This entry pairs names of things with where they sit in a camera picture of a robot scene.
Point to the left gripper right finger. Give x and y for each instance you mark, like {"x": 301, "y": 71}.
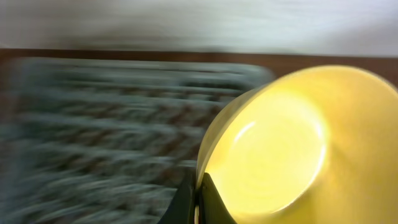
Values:
{"x": 211, "y": 207}

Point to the yellow bowl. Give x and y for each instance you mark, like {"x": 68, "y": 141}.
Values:
{"x": 316, "y": 146}

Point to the grey dishwasher rack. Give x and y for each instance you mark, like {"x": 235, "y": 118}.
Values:
{"x": 108, "y": 141}

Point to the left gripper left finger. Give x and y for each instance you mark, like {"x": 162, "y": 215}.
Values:
{"x": 182, "y": 207}

